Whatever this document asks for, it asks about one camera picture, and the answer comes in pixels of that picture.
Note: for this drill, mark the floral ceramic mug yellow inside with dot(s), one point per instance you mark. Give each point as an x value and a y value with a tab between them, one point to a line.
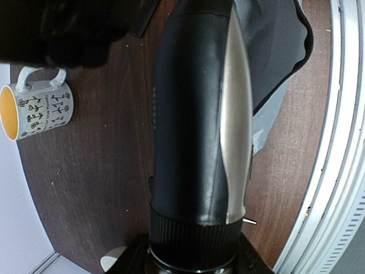
30	108

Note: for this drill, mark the black silver hair clipper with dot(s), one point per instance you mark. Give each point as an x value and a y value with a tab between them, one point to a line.
203	115

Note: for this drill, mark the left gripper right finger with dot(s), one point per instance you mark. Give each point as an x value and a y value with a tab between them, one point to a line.
132	260

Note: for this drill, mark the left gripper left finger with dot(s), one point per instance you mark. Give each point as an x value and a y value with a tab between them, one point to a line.
69	34

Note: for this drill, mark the front aluminium rail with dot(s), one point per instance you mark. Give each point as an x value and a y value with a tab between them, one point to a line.
333	207

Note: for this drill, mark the grey zipper pouch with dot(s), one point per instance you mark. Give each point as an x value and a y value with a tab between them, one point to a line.
279	42

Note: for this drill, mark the white ceramic bowl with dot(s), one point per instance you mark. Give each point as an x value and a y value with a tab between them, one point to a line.
110	258

